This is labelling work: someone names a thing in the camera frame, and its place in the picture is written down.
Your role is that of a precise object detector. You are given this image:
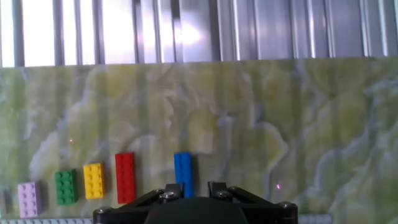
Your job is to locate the green Lego brick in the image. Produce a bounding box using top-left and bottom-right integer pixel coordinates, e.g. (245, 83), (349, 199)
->
(55, 169), (78, 206)

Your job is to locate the long red Lego brick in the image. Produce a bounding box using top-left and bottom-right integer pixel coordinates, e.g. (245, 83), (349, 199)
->
(114, 152), (137, 205)

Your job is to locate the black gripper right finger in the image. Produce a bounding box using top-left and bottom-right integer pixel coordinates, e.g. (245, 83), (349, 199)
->
(207, 180), (299, 224)

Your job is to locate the grey Lego baseplate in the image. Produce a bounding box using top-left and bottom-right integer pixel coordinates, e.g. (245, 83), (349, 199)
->
(0, 213), (333, 224)

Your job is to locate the green marble pattern mat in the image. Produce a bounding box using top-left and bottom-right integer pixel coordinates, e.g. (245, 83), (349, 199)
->
(0, 55), (398, 224)

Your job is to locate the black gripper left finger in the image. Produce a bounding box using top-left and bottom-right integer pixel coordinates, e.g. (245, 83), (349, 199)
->
(92, 182), (185, 224)

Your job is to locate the yellow Lego brick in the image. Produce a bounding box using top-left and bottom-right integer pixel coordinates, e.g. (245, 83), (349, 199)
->
(83, 162), (106, 200)

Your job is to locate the pink Lego brick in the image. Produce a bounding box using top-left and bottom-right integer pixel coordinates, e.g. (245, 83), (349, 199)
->
(17, 181), (43, 219)

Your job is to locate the long blue Lego brick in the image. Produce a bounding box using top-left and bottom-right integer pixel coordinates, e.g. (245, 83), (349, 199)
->
(174, 151), (194, 198)

